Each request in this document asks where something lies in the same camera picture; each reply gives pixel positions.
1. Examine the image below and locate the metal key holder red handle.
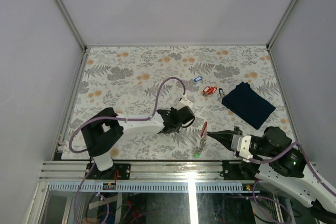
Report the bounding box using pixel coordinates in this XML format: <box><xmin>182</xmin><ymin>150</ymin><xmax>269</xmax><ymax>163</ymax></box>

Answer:
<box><xmin>194</xmin><ymin>122</ymin><xmax>208</xmax><ymax>155</ymax></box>

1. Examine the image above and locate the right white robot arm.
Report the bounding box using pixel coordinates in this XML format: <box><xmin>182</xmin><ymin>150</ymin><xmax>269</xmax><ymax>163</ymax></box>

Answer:
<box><xmin>206</xmin><ymin>126</ymin><xmax>335</xmax><ymax>221</ymax></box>

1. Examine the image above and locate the dark blue cloth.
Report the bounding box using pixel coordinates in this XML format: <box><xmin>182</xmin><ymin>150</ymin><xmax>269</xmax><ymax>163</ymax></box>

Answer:
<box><xmin>221</xmin><ymin>82</ymin><xmax>276</xmax><ymax>130</ymax></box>

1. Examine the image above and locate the red key tags bunch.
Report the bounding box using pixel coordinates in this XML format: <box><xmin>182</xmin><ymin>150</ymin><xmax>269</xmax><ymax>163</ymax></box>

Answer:
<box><xmin>202</xmin><ymin>86</ymin><xmax>217</xmax><ymax>97</ymax></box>

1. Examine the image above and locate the blue key tag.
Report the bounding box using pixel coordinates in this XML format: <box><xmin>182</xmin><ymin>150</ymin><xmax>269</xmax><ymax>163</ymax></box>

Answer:
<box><xmin>194</xmin><ymin>76</ymin><xmax>202</xmax><ymax>82</ymax></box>

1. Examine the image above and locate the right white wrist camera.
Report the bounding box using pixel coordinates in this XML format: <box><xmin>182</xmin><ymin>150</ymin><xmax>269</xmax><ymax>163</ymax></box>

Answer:
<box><xmin>234</xmin><ymin>135</ymin><xmax>260</xmax><ymax>164</ymax></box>

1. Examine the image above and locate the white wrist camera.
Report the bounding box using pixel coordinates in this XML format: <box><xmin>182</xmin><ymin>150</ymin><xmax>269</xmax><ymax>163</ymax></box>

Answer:
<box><xmin>175</xmin><ymin>97</ymin><xmax>193</xmax><ymax>110</ymax></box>
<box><xmin>234</xmin><ymin>135</ymin><xmax>260</xmax><ymax>164</ymax></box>

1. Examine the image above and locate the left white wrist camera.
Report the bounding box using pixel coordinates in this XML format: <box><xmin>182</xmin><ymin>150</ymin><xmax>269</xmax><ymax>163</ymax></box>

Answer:
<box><xmin>175</xmin><ymin>97</ymin><xmax>193</xmax><ymax>110</ymax></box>

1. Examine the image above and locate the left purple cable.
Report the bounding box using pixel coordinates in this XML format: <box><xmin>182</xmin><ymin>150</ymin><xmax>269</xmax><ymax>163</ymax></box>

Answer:
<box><xmin>68</xmin><ymin>77</ymin><xmax>187</xmax><ymax>219</ymax></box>

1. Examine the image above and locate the purple cable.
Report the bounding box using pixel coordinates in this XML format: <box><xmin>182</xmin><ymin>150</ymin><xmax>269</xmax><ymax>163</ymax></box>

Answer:
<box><xmin>248</xmin><ymin>141</ymin><xmax>336</xmax><ymax>198</ymax></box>
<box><xmin>68</xmin><ymin>77</ymin><xmax>187</xmax><ymax>219</ymax></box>

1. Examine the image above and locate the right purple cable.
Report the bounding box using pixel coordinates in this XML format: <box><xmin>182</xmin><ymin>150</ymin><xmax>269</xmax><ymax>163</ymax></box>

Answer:
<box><xmin>248</xmin><ymin>141</ymin><xmax>336</xmax><ymax>198</ymax></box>

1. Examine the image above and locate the grey slotted cable duct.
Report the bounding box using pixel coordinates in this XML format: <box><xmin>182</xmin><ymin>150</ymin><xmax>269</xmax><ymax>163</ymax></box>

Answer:
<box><xmin>49</xmin><ymin>182</ymin><xmax>252</xmax><ymax>194</ymax></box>

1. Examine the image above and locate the aluminium front rail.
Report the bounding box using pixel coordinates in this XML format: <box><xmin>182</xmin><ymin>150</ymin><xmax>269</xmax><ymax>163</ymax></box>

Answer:
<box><xmin>39</xmin><ymin>161</ymin><xmax>224</xmax><ymax>182</ymax></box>

